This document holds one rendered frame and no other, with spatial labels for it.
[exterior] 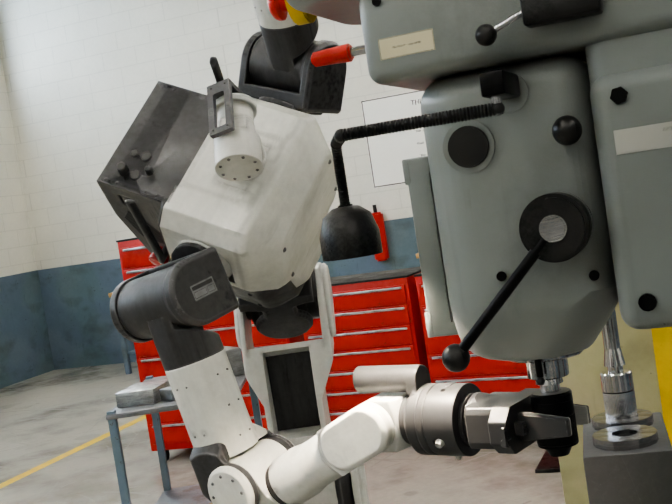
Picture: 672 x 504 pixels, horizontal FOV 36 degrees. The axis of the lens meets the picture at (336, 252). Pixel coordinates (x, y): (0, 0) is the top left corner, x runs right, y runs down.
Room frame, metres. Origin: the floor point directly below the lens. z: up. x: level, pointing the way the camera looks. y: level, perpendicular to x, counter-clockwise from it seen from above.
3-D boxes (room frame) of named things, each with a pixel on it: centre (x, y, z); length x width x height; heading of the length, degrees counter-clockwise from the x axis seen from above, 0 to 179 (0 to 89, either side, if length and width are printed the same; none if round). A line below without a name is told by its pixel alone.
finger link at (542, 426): (1.15, -0.20, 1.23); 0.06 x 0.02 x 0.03; 54
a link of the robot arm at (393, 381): (1.31, -0.06, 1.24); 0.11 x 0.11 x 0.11; 54
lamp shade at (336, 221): (1.23, -0.02, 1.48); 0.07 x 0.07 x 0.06
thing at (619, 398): (1.55, -0.39, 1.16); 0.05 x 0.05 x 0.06
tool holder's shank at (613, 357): (1.55, -0.39, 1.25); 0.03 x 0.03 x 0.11
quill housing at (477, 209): (1.18, -0.22, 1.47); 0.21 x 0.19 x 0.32; 159
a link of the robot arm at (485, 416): (1.23, -0.15, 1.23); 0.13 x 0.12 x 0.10; 144
